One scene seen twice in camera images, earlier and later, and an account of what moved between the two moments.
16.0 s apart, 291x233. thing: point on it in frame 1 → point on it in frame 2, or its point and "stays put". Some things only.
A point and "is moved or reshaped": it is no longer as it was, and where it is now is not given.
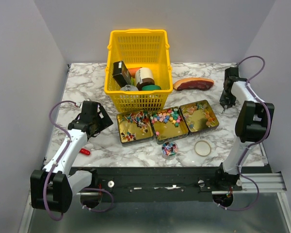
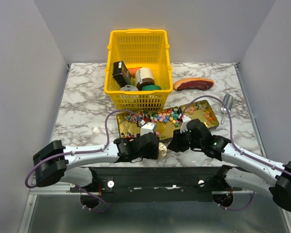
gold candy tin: [135, 127] stays put
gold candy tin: [199, 117] stays put
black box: [121, 74] stays put
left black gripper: [105, 121] → [153, 154]
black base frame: [159, 184] stays put
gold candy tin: [168, 124] stays put
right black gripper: [223, 102] → [176, 144]
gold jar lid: [202, 148] is moved or reshaped
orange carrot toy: [133, 70] stays put
